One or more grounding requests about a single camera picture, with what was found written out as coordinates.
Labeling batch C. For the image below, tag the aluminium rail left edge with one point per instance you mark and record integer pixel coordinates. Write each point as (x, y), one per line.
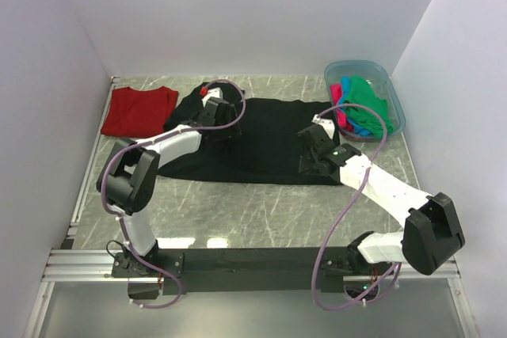
(83, 191)

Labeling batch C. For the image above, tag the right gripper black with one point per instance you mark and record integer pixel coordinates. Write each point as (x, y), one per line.
(304, 165)

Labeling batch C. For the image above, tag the folded red t shirt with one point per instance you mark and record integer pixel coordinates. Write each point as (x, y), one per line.
(139, 113)

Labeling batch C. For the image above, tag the aluminium rail front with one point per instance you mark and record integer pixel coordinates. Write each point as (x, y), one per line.
(77, 266)

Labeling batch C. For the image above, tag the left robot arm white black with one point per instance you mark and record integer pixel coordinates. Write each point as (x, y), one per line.
(127, 181)

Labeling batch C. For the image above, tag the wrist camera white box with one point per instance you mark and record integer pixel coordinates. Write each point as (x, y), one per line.
(327, 125)
(207, 93)

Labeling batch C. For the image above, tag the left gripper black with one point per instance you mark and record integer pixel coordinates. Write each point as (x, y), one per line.
(229, 132)

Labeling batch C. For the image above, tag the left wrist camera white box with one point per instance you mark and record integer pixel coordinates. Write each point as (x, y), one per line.
(207, 93)

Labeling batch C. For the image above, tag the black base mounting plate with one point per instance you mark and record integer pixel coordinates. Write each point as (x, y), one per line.
(267, 269)

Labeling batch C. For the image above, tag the blue t shirt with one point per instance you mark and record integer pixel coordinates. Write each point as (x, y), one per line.
(341, 89)

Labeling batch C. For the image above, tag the black t shirt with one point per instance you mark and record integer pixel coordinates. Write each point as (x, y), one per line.
(268, 150)

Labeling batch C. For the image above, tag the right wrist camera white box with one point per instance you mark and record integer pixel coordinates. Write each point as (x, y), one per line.
(327, 125)

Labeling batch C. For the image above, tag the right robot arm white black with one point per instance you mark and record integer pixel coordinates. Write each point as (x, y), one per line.
(431, 233)

